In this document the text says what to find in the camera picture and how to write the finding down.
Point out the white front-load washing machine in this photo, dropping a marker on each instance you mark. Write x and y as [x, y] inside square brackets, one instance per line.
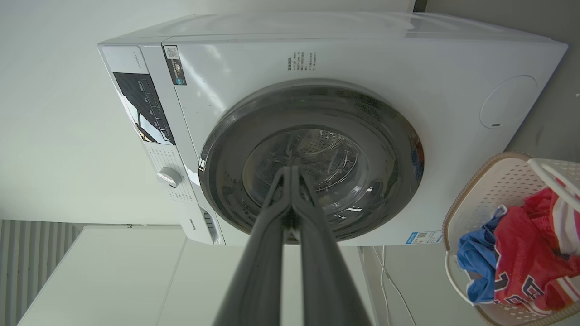
[226, 68]

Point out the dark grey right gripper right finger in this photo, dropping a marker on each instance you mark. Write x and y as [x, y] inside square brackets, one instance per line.
[324, 271]

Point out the grey ribbed panel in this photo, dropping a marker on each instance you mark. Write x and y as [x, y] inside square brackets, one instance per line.
[27, 258]

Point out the red basketball jersey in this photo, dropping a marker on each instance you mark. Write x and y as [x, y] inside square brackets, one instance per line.
[521, 253]

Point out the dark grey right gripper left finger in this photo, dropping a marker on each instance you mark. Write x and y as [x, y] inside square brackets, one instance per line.
[260, 271]

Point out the black QR sticker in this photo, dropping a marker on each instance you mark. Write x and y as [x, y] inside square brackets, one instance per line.
[175, 68]

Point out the blue garment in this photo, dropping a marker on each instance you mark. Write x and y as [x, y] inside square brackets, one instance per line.
[476, 258]

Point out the black glossy control display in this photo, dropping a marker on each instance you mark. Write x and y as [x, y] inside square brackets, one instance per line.
[145, 108]

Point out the blue energy label sticker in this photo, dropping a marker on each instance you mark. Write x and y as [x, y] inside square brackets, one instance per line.
[423, 237]

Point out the steel washing machine drum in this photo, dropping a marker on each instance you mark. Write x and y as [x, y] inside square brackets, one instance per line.
[335, 154]

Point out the washer door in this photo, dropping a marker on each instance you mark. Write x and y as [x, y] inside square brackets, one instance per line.
[385, 136]

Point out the white cabinet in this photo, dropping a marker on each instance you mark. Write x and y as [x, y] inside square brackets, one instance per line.
[113, 280]

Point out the round white filter cover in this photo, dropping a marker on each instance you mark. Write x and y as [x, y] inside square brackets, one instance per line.
[507, 102]

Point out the white perforated laundry basket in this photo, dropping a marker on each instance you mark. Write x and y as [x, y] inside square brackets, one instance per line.
[489, 190]

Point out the silver washing machine dial knob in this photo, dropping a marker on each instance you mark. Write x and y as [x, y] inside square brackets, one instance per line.
[170, 177]

